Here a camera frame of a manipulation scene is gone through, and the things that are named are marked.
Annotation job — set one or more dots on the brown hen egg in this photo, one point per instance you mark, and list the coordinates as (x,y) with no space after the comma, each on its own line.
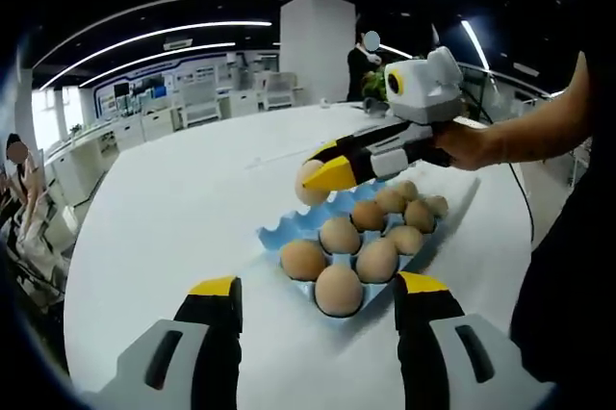
(308,196)

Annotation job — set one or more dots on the blue-framed wall display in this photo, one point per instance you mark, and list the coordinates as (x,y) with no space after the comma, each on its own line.
(144,87)

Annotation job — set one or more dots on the white office chair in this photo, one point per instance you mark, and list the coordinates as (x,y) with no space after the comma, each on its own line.
(279,92)
(199,107)

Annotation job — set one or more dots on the long white counter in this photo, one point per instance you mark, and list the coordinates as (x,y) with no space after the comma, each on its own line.
(130,128)

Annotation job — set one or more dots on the person's right hand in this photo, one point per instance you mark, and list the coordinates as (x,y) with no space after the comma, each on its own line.
(471,147)

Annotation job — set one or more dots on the long curved ceiling light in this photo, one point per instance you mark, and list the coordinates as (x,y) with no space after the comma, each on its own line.
(212,45)
(240,23)

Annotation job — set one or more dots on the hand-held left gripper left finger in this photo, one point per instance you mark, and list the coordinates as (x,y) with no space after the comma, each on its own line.
(207,333)

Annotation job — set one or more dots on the green potted plant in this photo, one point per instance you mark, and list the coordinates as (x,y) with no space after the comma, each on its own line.
(373,85)

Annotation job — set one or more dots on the group of brown eggs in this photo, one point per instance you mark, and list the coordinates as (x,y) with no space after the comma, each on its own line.
(337,292)

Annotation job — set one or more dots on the dark grey device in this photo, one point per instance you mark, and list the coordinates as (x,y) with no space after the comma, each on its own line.
(375,106)

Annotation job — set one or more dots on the light blue egg tray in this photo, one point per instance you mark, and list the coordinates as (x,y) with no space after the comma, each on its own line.
(276,237)

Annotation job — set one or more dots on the white square pillar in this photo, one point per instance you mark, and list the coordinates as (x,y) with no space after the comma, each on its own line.
(313,44)

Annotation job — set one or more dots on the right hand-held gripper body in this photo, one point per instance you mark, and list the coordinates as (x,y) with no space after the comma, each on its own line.
(423,92)

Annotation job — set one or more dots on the ceiling air vent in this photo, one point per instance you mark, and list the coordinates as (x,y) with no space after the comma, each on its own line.
(178,44)
(525,69)

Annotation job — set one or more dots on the white table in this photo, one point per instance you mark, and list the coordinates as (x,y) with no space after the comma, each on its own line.
(168,212)

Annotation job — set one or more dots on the small white round object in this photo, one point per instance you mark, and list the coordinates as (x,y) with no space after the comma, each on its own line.
(324,102)

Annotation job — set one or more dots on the ceiling light strip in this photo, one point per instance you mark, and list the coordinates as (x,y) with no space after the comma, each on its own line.
(474,42)

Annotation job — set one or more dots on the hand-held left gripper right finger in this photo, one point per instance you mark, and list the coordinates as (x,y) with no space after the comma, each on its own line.
(423,333)

